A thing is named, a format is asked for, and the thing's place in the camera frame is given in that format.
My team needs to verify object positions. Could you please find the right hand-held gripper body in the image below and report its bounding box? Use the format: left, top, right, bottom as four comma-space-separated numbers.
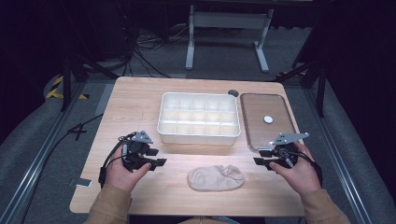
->
270, 132, 310, 169

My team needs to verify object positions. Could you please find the bundle of black floor cables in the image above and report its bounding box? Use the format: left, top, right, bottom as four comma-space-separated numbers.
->
123, 27, 190, 79

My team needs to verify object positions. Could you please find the black metal stand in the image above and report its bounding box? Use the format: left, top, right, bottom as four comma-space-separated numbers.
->
60, 50, 120, 112
274, 58, 329, 119

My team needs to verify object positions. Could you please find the person's left hand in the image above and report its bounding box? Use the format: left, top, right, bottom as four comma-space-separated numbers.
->
104, 147, 152, 193

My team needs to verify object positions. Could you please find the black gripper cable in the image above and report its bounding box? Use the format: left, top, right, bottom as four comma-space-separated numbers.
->
97, 133, 138, 189
279, 147, 324, 189

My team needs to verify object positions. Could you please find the white compartment storage box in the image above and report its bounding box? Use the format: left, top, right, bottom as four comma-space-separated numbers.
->
156, 91, 242, 146

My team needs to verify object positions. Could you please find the yellow black hazard tape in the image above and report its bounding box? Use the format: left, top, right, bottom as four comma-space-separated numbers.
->
45, 75, 91, 101

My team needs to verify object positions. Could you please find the person's right hand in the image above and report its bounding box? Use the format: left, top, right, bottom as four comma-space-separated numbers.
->
269, 141, 322, 196

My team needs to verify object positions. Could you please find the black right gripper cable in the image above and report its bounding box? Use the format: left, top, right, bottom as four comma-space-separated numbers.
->
279, 147, 324, 189

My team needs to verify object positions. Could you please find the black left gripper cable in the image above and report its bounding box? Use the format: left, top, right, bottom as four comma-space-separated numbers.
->
97, 133, 138, 189

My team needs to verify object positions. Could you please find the beige sock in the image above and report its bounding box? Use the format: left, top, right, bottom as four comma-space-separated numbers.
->
187, 164, 246, 192

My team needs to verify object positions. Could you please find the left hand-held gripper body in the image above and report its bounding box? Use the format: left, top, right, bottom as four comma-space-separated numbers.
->
120, 130, 157, 172

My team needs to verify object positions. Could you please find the aluminium floor rail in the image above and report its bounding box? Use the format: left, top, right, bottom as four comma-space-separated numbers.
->
0, 79, 89, 224
303, 87, 374, 224

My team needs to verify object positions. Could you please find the thin black floor cable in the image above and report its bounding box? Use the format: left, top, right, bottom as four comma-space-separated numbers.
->
18, 113, 105, 224

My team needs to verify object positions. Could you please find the white metal table frame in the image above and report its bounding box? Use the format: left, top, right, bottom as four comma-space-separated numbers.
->
185, 4, 276, 74

